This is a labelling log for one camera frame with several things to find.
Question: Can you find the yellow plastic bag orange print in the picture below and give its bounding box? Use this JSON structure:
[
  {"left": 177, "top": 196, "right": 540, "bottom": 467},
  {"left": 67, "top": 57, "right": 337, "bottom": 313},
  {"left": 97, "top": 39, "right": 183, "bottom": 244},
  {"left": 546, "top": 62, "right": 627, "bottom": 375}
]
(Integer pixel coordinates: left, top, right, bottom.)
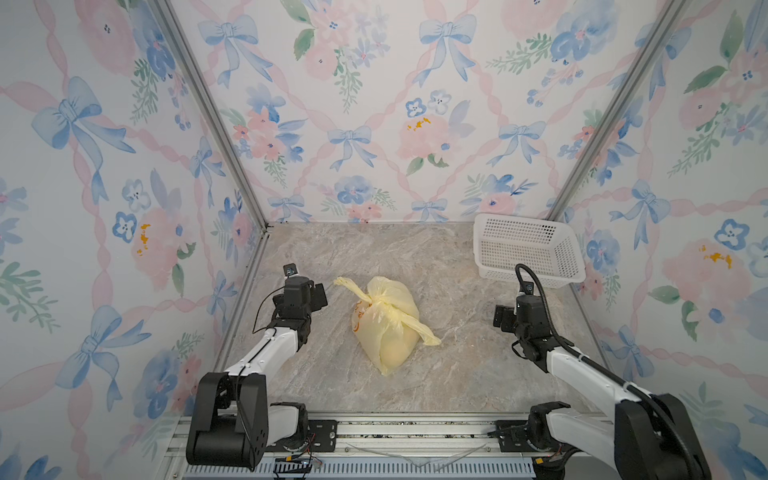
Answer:
[{"left": 334, "top": 276, "right": 441, "bottom": 376}]

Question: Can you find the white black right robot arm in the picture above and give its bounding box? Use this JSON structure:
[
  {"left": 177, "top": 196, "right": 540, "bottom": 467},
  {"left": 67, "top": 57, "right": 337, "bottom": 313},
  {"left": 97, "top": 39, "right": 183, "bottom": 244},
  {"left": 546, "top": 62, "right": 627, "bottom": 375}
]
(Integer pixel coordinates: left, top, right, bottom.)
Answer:
[{"left": 490, "top": 293, "right": 712, "bottom": 479}]

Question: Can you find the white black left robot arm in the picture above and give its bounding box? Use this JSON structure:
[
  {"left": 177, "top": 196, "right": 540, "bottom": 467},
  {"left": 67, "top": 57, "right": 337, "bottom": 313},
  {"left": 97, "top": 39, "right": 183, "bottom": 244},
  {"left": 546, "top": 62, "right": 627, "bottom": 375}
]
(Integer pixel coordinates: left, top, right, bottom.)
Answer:
[{"left": 185, "top": 275, "right": 328, "bottom": 471}]

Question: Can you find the white perforated plastic basket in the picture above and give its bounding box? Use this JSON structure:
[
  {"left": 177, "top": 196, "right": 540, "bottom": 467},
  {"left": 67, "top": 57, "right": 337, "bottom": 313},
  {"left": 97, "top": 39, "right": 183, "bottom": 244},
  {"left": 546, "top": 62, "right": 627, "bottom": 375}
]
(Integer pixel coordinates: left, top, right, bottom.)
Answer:
[{"left": 473, "top": 214, "right": 586, "bottom": 289}]

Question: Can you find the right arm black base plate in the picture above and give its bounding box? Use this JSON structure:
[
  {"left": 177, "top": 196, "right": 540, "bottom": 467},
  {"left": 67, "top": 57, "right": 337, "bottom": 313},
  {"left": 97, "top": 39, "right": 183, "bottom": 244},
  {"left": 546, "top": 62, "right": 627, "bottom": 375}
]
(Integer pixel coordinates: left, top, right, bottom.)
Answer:
[{"left": 488, "top": 417, "right": 579, "bottom": 455}]

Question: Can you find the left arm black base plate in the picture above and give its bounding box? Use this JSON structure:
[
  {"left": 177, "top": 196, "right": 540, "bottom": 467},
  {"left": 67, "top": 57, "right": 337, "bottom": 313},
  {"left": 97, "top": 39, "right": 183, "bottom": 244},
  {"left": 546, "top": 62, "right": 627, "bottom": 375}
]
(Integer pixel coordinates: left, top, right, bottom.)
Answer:
[{"left": 267, "top": 420, "right": 339, "bottom": 455}]

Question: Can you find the black corrugated cable conduit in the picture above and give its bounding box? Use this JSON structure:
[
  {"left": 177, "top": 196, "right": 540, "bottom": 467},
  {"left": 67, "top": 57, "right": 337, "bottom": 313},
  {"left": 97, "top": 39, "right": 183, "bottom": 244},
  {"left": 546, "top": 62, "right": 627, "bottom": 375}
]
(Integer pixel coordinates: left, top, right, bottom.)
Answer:
[{"left": 514, "top": 263, "right": 706, "bottom": 480}]

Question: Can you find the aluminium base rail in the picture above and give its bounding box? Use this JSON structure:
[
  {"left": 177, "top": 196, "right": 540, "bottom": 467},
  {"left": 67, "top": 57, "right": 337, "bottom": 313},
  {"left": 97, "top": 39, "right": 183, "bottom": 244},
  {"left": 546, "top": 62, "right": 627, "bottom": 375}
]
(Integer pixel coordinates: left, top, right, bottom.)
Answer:
[{"left": 155, "top": 410, "right": 683, "bottom": 480}]

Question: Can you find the left aluminium corner post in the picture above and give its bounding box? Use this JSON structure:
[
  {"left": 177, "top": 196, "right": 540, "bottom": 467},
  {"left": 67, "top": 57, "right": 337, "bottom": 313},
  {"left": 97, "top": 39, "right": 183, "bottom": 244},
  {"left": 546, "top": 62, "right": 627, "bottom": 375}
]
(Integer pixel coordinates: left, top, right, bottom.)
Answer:
[{"left": 148, "top": 0, "right": 268, "bottom": 234}]

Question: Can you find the aluminium corner post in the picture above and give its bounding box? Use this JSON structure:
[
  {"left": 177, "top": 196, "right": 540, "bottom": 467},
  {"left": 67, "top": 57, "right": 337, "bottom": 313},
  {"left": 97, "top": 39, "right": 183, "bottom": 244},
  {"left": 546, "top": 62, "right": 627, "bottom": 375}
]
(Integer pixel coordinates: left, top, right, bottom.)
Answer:
[
  {"left": 545, "top": 0, "right": 690, "bottom": 221},
  {"left": 148, "top": 0, "right": 268, "bottom": 234}
]

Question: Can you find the right aluminium corner post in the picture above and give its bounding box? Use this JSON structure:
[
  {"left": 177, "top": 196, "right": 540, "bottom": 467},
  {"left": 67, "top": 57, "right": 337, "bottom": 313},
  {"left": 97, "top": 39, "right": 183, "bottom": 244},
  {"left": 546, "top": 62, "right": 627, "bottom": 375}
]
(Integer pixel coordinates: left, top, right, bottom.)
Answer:
[{"left": 545, "top": 0, "right": 690, "bottom": 221}]

